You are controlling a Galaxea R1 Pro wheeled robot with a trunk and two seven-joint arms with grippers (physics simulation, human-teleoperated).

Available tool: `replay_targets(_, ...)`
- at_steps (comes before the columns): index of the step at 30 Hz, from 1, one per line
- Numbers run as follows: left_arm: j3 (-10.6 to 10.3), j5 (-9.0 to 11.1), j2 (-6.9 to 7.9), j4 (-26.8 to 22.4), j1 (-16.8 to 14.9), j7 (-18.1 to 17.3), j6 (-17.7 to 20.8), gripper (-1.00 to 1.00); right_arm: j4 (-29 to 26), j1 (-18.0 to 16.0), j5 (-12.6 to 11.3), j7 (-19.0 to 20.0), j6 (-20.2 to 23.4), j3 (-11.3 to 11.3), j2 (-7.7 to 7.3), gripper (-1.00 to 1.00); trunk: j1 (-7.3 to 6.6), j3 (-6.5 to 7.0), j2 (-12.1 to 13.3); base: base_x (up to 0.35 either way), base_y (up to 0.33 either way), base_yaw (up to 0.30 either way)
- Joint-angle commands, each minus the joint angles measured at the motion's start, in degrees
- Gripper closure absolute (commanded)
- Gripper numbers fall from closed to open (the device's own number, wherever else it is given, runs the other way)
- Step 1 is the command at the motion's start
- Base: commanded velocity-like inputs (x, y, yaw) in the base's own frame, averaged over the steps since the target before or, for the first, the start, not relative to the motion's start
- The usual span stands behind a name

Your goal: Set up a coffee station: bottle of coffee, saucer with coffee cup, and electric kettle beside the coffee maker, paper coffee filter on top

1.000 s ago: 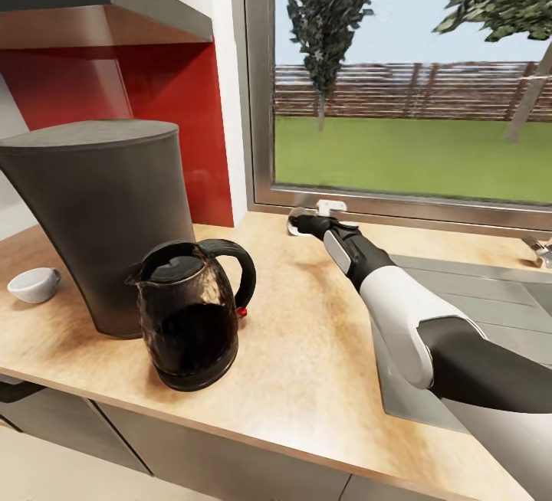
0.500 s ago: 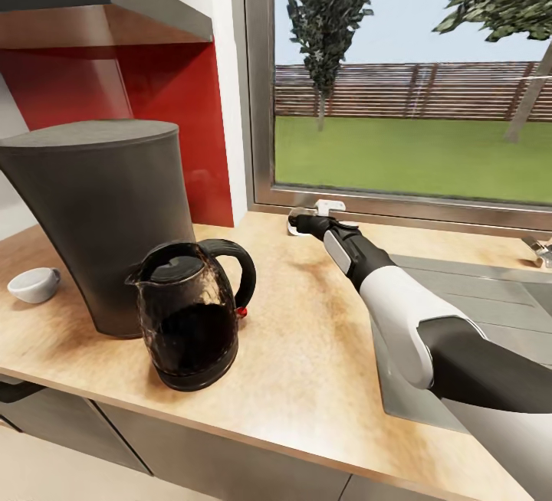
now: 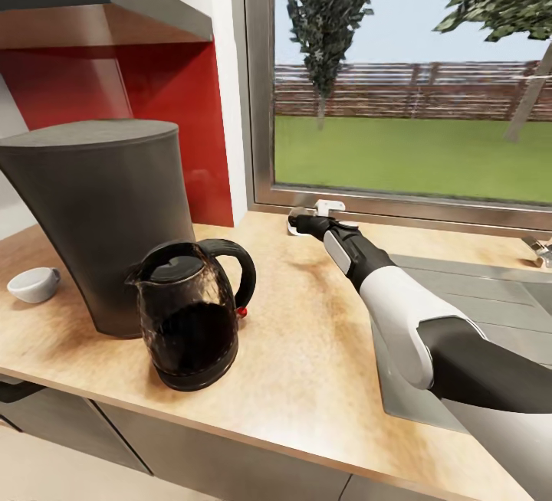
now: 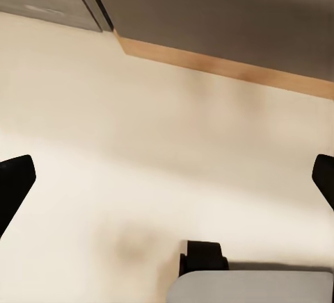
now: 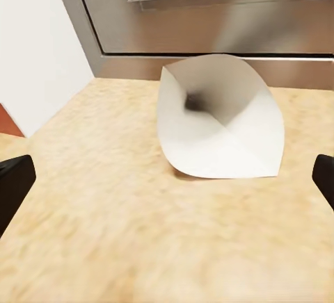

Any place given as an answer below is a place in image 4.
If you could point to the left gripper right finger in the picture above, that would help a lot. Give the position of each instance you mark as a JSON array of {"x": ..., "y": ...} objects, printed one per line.
[{"x": 323, "y": 176}]

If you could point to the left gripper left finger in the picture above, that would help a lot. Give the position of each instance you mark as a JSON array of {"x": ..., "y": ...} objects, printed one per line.
[{"x": 17, "y": 176}]

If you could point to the cabinet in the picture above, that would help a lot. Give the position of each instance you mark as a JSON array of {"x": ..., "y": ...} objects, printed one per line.
[{"x": 293, "y": 36}]

